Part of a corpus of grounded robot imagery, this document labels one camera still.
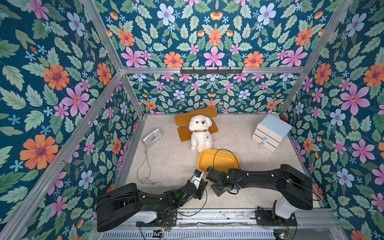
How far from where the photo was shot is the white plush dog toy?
36.2 inches

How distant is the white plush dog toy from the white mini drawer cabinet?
333 mm

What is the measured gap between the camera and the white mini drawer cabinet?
92cm
